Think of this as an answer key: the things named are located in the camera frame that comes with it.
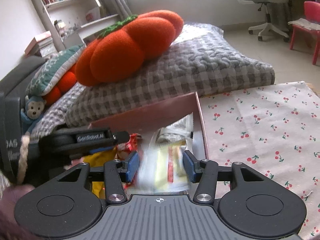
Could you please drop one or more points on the grey checked blanket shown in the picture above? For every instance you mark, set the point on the grey checked blanket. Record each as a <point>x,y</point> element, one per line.
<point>55,115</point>

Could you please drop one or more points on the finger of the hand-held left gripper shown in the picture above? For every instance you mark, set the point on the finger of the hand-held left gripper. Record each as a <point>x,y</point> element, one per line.
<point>87,140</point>

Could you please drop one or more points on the printed cloth chair pad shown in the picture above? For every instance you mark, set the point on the printed cloth chair pad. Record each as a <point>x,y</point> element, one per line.
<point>303,22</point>

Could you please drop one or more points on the cherry print cloth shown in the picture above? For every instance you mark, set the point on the cherry print cloth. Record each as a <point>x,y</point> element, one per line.
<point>262,142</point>

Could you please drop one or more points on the teal snowflake cushion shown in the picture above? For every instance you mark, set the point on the teal snowflake cushion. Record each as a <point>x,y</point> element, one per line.
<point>52,70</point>

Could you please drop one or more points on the stack of books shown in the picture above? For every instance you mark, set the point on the stack of books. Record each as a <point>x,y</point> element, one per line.
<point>40,42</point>

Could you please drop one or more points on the dark grey sofa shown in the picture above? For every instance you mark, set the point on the dark grey sofa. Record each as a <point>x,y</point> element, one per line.
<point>17,75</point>

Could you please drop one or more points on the pink child chair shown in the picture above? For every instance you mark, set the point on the pink child chair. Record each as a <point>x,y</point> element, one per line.
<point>312,12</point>

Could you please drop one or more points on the pink shallow cardboard box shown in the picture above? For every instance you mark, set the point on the pink shallow cardboard box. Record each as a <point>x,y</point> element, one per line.
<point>150,115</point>

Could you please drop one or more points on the crumpled white printed packet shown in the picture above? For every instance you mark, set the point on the crumpled white printed packet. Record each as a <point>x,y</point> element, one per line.
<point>175,132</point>

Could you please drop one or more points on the yellow biscuit packet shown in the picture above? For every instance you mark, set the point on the yellow biscuit packet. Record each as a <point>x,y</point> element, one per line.
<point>162,167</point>

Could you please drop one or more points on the small orange pumpkin cushion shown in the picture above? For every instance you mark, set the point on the small orange pumpkin cushion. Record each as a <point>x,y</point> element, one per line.
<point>65,82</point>

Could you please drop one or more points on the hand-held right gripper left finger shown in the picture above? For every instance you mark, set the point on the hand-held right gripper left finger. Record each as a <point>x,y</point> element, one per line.
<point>132,167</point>

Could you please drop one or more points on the yellow snack bag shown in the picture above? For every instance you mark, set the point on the yellow snack bag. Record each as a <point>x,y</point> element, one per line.
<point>100,158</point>

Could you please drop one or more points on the large orange pumpkin cushion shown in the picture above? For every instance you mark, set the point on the large orange pumpkin cushion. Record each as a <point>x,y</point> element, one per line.
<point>125,47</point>

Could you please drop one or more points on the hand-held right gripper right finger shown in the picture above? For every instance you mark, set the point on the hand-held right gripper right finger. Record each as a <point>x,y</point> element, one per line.
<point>190,166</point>

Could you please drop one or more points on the white bookshelf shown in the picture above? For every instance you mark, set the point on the white bookshelf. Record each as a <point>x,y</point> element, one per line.
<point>65,12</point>

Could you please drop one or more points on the grey checked pillow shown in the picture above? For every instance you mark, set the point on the grey checked pillow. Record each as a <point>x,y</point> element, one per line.
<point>187,72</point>

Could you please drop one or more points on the blue monkey plush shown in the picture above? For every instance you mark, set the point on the blue monkey plush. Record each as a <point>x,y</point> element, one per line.
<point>33,107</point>

